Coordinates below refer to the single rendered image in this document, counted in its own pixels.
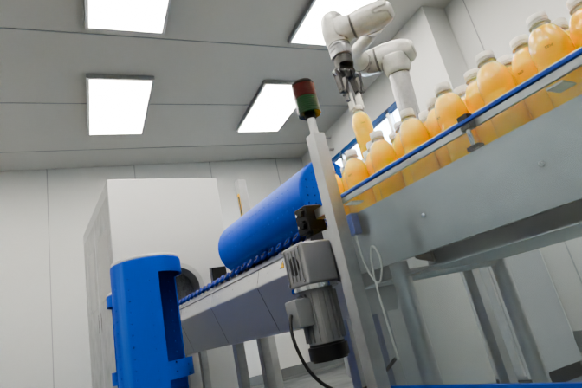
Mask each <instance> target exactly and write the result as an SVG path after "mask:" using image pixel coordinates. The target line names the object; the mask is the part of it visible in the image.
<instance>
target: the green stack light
mask: <svg viewBox="0 0 582 388"><path fill-rule="evenodd" d="M294 103H295V106H296V110H297V113H298V117H299V119H300V120H306V119H305V115H306V114H308V113H315V115H316V118H317V117H318V116H320V114H321V110H320V103H319V100H318V97H317V95H316V94H303V95H301V96H299V97H298V98H297V99H296V100H295V102H294Z"/></svg>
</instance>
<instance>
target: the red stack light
mask: <svg viewBox="0 0 582 388"><path fill-rule="evenodd" d="M292 92H293V96H294V101H295V100H296V99H297V98H298V97H299V96H301V95H303V94H316V95H317V93H316V90H315V86H314V83H313V82H311V81H301V82H298V83H296V84H295V85H294V86H293V87H292Z"/></svg>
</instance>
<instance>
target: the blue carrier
mask: <svg viewBox="0 0 582 388"><path fill-rule="evenodd" d="M332 163H333V167H334V170H335V171H336V172H335V174H337V175H338V176H339V177H340V178H342V176H341V171H340V168H341V166H340V165H338V164H336V163H334V162H332ZM313 204H320V205H321V206H322V202H321V198H320V192H319V188H318V185H317V181H316V177H315V174H314V168H313V164H312V162H311V163H309V164H308V165H306V166H305V167H303V168H302V169H301V170H300V171H298V172H297V173H296V174H294V175H293V176H292V177H291V178H290V179H289V180H287V181H286V182H285V183H284V184H282V185H281V186H279V187H278V188H277V189H276V190H274V191H273V192H272V193H270V194H269V195H268V196H267V197H265V198H264V199H263V200H262V201H261V202H260V203H258V204H257V205H256V206H254V207H253V208H252V209H250V210H249V211H248V212H246V213H245V214H244V215H243V216H241V217H240V218H238V219H237V220H236V221H235V222H233V223H232V224H231V225H230V226H229V227H228V228H226V229H225V230H224V231H223V233H222V235H221V236H220V238H219V242H218V253H219V256H220V258H221V260H222V262H223V264H224V265H225V267H226V268H227V269H229V270H230V271H231V270H232V269H236V268H237V267H238V266H242V265H243V264H244V263H245V262H246V263H248V262H249V260H250V259H253V260H254V259H255V257H256V256H257V255H259V256H261V255H262V253H263V252H264V251H267V252H268V251H269V250H270V248H272V247H275V248H276V246H277V244H278V243H283V244H284V243H285V241H286V240H287V238H289V237H291V238H292V239H293V237H294V235H295V234H296V233H297V232H299V231H298V227H297V223H296V219H295V215H294V212H295V211H296V210H298V209H299V208H300V207H302V206H304V205H313Z"/></svg>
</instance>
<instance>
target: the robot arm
mask: <svg viewBox="0 0 582 388"><path fill-rule="evenodd" d="M393 17H394V10H393V8H392V6H391V4H390V3H389V2H387V1H385V0H379V1H375V2H372V3H369V4H366V5H364V6H362V7H360V8H358V9H356V10H355V11H353V12H352V13H350V14H347V15H344V16H342V15H341V14H340V13H339V12H338V11H335V10H332V11H329V12H327V13H326V14H325V15H324V16H323V17H322V19H321V31H322V35H323V39H324V42H325V44H326V46H327V48H328V51H329V54H330V56H331V60H332V62H334V66H335V70H334V71H333V72H332V74H333V76H334V78H335V80H336V83H337V86H338V89H339V92H340V93H341V94H342V95H343V96H344V97H346V102H347V103H348V106H349V109H350V112H351V111H352V110H353V109H355V108H356V107H355V104H354V100H353V97H352V92H350V90H349V83H348V82H350V83H351V85H352V89H353V91H354V93H355V94H356V96H355V100H356V103H357V105H361V106H362V109H363V110H364V109H365V106H364V103H363V98H362V94H363V93H364V92H365V89H364V85H363V82H362V79H361V76H364V77H366V76H370V75H372V74H378V73H381V72H384V73H385V75H386V76H387V77H388V78H389V79H390V82H391V87H392V91H393V94H394V97H395V101H396V104H397V107H398V113H399V112H400V111H402V110H403V109H405V108H409V107H410V108H412V109H413V111H414V114H415V115H416V118H417V119H419V117H418V115H419V114H420V110H419V107H418V104H417V97H416V95H415V91H414V87H413V85H412V81H411V76H410V70H411V63H412V62H413V61H415V59H416V57H417V51H416V50H415V47H414V45H413V42H412V40H408V39H397V40H393V41H390V42H386V43H383V44H381V45H379V46H377V47H376V48H372V49H369V50H366V49H367V48H368V47H369V46H370V45H371V44H372V42H373V41H374V40H375V39H376V38H377V36H378V34H379V33H380V32H381V31H382V30H383V29H384V28H385V26H387V25H388V24H389V23H390V22H391V21H392V20H393ZM357 38H359V39H358V40H357V41H356V42H355V43H354V44H353V46H352V47H351V44H350V43H351V42H352V41H353V40H355V39H357ZM341 88H342V89H341ZM349 92H350V93H349Z"/></svg>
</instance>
